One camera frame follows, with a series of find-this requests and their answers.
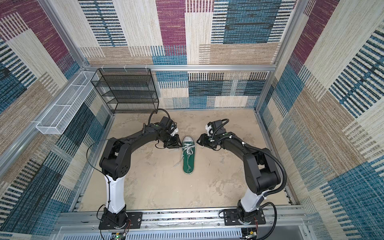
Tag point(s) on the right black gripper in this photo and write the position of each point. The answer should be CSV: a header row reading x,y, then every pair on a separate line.
x,y
203,141

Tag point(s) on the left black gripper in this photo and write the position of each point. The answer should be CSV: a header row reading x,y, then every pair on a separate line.
x,y
176,144

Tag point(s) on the green canvas sneaker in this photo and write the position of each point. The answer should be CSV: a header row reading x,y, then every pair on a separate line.
x,y
188,139

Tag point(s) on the white shoelace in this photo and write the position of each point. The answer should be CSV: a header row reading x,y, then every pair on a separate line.
x,y
188,157

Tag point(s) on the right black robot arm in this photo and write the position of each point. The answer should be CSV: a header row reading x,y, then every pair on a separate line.
x,y
264,173

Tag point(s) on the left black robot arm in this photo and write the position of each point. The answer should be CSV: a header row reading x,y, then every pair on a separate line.
x,y
116,162

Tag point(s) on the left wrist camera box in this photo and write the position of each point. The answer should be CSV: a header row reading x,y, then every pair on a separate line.
x,y
167,123

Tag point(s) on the black wire mesh shelf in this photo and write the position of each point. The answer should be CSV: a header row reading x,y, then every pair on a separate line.
x,y
126,90

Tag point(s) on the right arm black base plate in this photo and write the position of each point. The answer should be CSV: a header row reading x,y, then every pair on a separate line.
x,y
234,217

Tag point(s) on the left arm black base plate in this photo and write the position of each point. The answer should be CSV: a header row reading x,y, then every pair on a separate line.
x,y
121,221

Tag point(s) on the white wire mesh basket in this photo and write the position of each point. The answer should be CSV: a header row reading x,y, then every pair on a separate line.
x,y
59,116

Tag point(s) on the aluminium mounting rail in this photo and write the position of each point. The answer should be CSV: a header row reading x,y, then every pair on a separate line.
x,y
285,223

